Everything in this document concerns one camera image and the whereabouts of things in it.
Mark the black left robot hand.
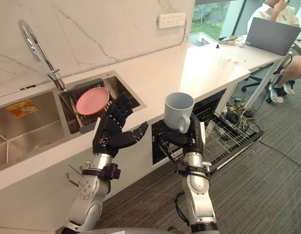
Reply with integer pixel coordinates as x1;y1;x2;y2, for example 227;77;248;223
92;93;149;157

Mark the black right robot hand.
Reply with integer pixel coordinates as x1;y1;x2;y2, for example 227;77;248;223
159;114;206;161

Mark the light grey ceramic mug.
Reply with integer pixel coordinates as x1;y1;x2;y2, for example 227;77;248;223
162;92;195;134

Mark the black dishwasher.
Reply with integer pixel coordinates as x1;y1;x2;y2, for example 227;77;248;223
151;88;264;174

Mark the steel sink drainer compartment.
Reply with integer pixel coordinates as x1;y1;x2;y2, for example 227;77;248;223
58;70;147;135

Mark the black dishwasher door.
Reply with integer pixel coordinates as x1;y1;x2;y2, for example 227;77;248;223
168;114;264;174

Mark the stainless steel sink basin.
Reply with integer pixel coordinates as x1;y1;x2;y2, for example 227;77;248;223
0;90;65;169

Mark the pink plastic plate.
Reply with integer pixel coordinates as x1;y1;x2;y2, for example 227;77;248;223
76;87;110;115

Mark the white kitchen counter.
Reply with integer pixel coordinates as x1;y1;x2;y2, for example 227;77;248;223
0;40;251;193

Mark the black office chair base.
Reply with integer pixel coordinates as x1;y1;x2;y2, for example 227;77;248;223
241;75;273;103

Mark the white desk leg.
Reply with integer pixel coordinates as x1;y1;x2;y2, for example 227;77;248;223
245;55;281;109

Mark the orange sticker label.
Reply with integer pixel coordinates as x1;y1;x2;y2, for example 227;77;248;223
6;99;40;119

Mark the red and white box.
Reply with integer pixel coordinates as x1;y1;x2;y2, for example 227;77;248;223
196;36;214;46

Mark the white desk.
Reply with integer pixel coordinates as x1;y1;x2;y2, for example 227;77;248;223
189;34;291;74

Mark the chrome kitchen faucet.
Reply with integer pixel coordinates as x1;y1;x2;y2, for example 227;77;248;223
18;20;66;91

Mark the person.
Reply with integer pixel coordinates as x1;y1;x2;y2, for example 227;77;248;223
249;0;301;104

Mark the grey laptop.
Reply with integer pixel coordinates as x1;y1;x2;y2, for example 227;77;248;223
244;17;301;57

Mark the white wire dishwasher rack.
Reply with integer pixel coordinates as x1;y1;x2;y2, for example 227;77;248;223
162;107;254;163

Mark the tangle of cables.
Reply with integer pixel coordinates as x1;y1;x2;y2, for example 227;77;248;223
215;97;262;147

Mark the white wall power strip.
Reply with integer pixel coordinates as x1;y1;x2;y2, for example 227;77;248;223
157;13;186;30

